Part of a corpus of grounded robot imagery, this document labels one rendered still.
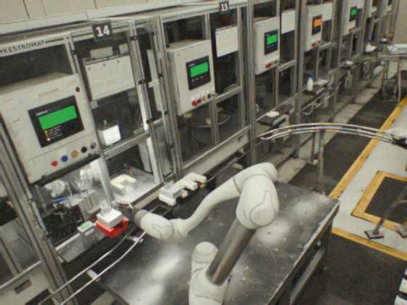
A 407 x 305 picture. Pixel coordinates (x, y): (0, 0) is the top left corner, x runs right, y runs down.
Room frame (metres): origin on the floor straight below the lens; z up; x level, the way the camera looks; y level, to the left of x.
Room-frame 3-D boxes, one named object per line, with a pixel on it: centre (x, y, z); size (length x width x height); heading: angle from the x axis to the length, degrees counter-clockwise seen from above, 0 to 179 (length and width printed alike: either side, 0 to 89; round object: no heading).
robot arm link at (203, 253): (1.25, 0.04, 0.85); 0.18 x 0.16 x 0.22; 174
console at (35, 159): (1.63, 0.82, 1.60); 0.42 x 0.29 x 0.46; 137
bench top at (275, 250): (1.67, -0.09, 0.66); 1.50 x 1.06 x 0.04; 137
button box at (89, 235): (1.45, 0.71, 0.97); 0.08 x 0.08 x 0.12; 47
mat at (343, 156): (4.95, -3.09, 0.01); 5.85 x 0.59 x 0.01; 137
